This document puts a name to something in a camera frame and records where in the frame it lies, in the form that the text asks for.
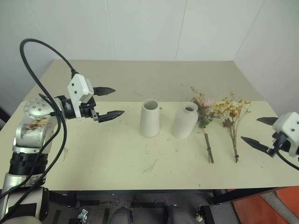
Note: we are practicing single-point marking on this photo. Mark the white round caster foot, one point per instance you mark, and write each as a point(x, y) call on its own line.
point(198, 217)

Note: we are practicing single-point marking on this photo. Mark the white tapered open vase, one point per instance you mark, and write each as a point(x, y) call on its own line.
point(149, 121)

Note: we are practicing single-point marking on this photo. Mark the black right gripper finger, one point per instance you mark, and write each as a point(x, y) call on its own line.
point(255, 144)
point(268, 120)

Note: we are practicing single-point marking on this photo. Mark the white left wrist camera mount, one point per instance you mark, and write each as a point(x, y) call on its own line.
point(78, 87)

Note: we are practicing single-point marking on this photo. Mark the white narrow-necked bottle vase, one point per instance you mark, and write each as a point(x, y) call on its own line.
point(183, 123)

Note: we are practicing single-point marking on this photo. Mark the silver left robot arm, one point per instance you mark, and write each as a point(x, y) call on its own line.
point(35, 109)

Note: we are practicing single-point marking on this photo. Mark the silver metal caster clamp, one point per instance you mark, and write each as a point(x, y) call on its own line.
point(82, 214)

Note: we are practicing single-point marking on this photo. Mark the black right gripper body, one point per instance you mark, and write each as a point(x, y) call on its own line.
point(280, 141)

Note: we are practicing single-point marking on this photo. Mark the black metal table frame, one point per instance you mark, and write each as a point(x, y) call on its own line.
point(233, 194)

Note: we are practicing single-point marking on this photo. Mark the yellow dried flower bouquet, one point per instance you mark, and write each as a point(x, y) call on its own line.
point(233, 112)

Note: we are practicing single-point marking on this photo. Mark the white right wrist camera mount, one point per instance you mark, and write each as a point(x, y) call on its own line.
point(288, 124)

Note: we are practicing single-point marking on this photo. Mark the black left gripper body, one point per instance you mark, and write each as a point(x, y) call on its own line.
point(86, 111)

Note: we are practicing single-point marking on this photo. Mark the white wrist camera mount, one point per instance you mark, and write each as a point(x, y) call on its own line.
point(78, 87)
point(288, 124)

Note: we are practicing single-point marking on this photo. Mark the pink dried flower bouquet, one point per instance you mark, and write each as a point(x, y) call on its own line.
point(203, 109)

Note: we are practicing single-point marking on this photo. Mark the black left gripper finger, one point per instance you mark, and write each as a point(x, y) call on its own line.
point(104, 90)
point(111, 115)

